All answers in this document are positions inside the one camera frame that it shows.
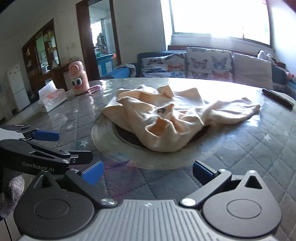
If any cream shirt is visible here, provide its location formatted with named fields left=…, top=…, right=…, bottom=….
left=101, top=84, right=261, bottom=153

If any patterned cloth pile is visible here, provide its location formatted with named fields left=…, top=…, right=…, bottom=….
left=115, top=63, right=137, bottom=78

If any white refrigerator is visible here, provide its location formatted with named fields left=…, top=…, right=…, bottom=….
left=6, top=64, right=31, bottom=113

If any blue plastic bin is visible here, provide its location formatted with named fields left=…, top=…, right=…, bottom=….
left=96, top=53, right=116, bottom=75

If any black remote control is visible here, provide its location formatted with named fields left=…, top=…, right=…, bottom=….
left=262, top=88, right=295, bottom=109

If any dark wooden door frame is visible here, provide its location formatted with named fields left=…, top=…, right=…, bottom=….
left=76, top=0, right=122, bottom=80

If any blue sofa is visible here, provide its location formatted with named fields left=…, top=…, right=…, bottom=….
left=102, top=50, right=296, bottom=99

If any glass turntable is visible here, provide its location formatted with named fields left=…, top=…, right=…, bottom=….
left=91, top=81, right=265, bottom=171

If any window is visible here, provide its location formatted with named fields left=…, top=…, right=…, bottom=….
left=161, top=0, right=272, bottom=46

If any dark wooden display cabinet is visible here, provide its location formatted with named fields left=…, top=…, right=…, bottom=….
left=22, top=19, right=70, bottom=93

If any white tissue box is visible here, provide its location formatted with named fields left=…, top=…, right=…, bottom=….
left=38, top=81, right=68, bottom=113

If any white plush toy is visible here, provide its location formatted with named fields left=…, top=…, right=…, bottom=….
left=257, top=50, right=277, bottom=66

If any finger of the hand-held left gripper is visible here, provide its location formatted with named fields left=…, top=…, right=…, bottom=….
left=20, top=130, right=60, bottom=142
left=25, top=140, right=93, bottom=164

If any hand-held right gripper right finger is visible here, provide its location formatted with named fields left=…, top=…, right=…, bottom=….
left=181, top=160, right=270, bottom=208

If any butterfly print cushion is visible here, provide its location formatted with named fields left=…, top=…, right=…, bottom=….
left=141, top=53, right=187, bottom=78
left=186, top=47, right=233, bottom=82

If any person's left hand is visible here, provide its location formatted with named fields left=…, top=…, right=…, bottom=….
left=0, top=175, right=25, bottom=218

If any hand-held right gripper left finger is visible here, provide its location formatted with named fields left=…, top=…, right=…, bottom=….
left=31, top=161, right=117, bottom=208

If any plain white cushion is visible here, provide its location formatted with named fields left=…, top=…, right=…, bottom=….
left=232, top=52, right=275, bottom=91

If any pink cartoon water bottle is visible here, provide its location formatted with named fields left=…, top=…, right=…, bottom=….
left=68, top=61, right=90, bottom=95

